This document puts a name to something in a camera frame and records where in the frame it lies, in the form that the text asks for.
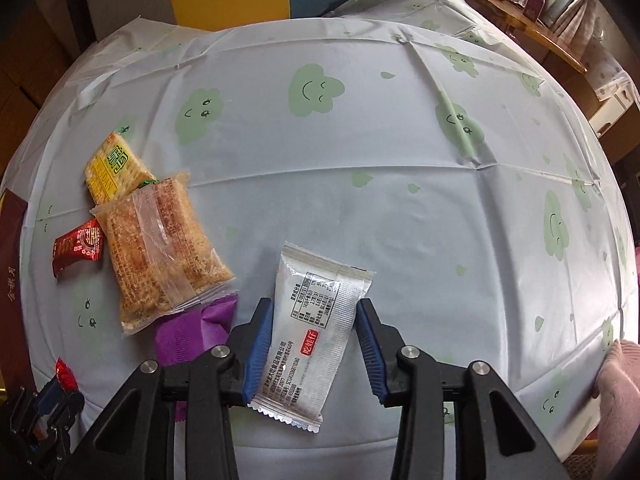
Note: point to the yellow green cracker packet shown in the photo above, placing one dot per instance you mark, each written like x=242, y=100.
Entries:
x=112, y=165

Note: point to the dark red candy packet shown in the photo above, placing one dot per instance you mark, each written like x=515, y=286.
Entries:
x=77, y=247

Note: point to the gold tin box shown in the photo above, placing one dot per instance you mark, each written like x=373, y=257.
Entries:
x=12, y=285

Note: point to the bright red snack wrapper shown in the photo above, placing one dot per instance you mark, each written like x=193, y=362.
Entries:
x=65, y=375

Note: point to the grey blue cushion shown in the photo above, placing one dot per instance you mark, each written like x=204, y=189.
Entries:
x=567, y=10

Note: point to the pink fuzzy cloth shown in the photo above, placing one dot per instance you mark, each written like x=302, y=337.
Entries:
x=620, y=410

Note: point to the white snack packet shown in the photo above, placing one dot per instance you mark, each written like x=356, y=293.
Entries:
x=320, y=320

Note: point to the clear brown crisp packet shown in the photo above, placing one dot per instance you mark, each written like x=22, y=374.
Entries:
x=150, y=240

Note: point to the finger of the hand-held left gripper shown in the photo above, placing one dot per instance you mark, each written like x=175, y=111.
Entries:
x=20, y=415
x=62, y=410

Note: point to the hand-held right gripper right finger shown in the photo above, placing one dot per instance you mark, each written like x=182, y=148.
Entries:
x=370, y=350

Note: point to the dotted cabinet cover cloth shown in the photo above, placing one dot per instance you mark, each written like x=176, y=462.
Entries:
x=607, y=67

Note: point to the small wooden cabinet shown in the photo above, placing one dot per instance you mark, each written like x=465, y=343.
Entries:
x=620, y=105

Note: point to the wooden desk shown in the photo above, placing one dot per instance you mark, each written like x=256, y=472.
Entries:
x=525, y=25

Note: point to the small purple box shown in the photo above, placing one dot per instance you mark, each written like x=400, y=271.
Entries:
x=534, y=6

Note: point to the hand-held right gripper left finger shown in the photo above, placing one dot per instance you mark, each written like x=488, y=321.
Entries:
x=260, y=350

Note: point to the purple snack packet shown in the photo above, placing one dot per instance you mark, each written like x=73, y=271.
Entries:
x=185, y=335

